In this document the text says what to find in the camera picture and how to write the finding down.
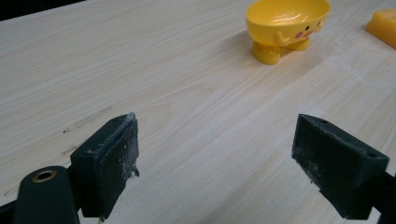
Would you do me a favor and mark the yellow duck-shaped bowl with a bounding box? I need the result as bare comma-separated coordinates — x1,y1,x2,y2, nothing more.
245,0,332,66

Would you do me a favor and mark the yellow block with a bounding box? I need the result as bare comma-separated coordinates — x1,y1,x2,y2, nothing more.
364,7,396,50

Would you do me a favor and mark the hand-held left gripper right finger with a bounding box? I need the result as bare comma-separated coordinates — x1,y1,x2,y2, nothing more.
290,113,390,220

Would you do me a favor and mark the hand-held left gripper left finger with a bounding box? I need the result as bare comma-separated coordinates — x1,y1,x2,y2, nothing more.
69,111,140,219

